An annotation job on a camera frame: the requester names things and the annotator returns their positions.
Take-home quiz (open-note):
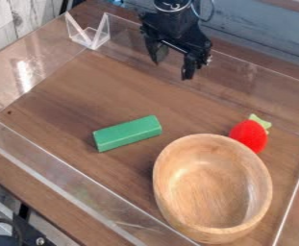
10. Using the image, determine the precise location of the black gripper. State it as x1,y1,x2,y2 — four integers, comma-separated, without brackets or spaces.
140,9,212,80

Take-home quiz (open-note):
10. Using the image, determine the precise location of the red toy strawberry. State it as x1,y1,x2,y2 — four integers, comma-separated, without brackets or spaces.
228,113,272,154

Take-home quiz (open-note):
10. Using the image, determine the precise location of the green rectangular block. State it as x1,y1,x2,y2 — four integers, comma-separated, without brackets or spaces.
92,115,162,152

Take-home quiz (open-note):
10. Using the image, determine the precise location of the wooden bowl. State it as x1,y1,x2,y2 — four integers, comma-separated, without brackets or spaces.
152,134,272,244

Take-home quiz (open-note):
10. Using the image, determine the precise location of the black clamp under table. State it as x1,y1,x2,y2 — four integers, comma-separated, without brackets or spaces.
0,210,56,246

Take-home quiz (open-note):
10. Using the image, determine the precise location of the clear acrylic back wall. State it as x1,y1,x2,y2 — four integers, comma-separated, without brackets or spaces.
108,15,299,135

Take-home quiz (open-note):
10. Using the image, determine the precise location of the clear acrylic wall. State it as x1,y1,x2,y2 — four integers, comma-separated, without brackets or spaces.
0,122,200,246
108,15,299,135

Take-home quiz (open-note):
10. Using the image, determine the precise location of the clear acrylic corner bracket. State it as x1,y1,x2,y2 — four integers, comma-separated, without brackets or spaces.
64,12,111,50

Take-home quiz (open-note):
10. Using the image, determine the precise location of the clear acrylic front wall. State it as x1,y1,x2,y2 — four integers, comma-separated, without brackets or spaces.
0,122,200,246

